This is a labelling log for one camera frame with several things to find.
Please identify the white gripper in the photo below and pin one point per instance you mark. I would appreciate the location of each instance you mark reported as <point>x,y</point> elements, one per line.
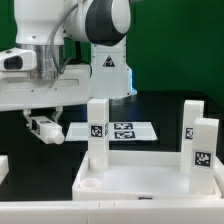
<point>19,92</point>

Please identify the white desk top tray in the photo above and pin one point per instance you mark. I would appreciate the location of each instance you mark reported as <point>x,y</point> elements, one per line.
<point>136,175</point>

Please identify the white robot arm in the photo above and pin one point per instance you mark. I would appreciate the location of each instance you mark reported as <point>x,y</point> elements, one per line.
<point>67,52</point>

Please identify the white flat base plate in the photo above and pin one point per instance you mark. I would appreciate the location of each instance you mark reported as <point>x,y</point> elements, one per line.
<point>118,131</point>

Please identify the white front rail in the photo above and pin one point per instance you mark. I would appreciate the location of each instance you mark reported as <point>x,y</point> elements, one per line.
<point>188,211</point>

